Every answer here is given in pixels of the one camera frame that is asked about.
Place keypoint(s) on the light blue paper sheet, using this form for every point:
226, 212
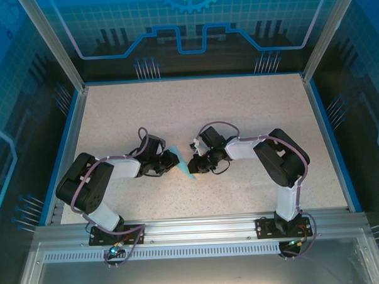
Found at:
181, 162

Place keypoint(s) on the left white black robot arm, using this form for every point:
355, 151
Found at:
124, 167

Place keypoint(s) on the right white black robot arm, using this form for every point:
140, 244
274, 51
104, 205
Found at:
286, 200

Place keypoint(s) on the grey sheet metal panel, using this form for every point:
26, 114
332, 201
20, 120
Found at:
195, 277

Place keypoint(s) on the small circuit board green LED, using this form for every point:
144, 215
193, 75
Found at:
294, 243
113, 251

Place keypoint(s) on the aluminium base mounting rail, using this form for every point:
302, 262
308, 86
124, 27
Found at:
199, 229

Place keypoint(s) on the blue aluminium side rail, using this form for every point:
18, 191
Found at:
331, 142
70, 137

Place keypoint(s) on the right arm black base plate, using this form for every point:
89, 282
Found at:
264, 228

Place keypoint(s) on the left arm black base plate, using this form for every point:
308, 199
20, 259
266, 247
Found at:
97, 235

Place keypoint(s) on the aluminium frame post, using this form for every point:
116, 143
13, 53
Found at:
55, 44
327, 32

